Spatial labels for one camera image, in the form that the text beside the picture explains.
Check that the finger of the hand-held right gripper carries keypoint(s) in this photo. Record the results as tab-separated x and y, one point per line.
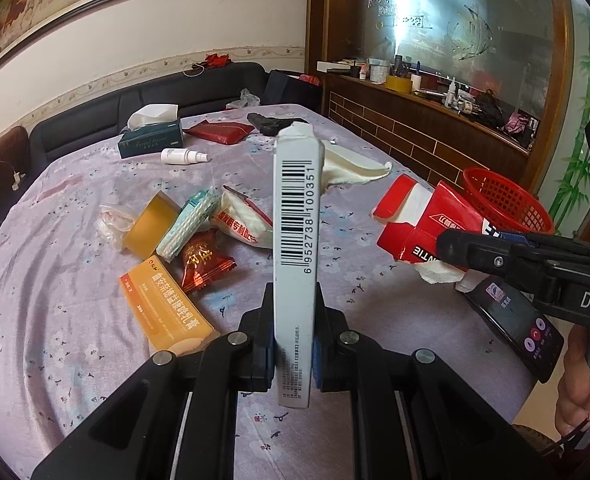
475	252
565	246

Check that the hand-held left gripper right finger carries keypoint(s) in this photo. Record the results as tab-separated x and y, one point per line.
320	360

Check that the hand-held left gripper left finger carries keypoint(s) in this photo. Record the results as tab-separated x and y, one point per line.
262	355

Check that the red plastic basket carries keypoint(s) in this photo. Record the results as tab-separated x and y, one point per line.
510	200

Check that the red white carton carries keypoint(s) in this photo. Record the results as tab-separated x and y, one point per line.
415	215

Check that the white barcode medicine box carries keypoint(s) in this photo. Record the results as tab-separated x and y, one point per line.
295	260

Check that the teal cartoon packet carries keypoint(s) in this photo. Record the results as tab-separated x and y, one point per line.
187	225

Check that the clear plastic bag red print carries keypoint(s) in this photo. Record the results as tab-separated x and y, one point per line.
112	222

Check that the person's right hand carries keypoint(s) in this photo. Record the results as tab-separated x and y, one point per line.
575	390

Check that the white crumpled tissue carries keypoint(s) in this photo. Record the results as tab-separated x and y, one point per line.
440	275

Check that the black smartphone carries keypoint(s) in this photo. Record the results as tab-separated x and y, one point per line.
515	330

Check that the red candy wrapper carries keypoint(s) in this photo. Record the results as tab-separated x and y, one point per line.
202	265

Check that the orange medicine box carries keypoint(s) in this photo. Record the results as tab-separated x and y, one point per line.
165	305

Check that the pink cloth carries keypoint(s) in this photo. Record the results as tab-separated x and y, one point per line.
522	122

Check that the wooden brick-pattern counter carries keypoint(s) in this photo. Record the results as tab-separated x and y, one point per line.
425	130

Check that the white packet red print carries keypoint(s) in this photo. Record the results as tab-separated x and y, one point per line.
245	222

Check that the black handbag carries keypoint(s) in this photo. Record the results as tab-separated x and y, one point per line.
490	107

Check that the small white bottle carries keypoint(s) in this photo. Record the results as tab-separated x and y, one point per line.
452	92

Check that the white spray bottle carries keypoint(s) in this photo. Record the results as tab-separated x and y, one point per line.
175	156

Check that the red pouch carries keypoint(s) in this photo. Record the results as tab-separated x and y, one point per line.
220	132

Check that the black remote control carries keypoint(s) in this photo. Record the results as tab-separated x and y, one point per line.
267	122

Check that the etched glass partition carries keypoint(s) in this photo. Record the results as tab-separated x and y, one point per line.
450	20

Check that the green tissue box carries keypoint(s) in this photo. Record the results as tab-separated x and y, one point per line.
150	142

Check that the thin plastic bag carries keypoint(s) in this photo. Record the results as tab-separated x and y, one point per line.
245	100

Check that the black leather sofa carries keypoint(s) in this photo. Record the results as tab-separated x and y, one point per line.
100	110

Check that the red item on sofa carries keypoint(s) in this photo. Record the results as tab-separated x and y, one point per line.
217	60

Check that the brown armchair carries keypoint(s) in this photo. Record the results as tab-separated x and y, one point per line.
0	160

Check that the framed horse painting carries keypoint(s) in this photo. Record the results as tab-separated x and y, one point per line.
50	0

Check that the bamboo wall decal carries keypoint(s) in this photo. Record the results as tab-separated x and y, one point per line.
585	110

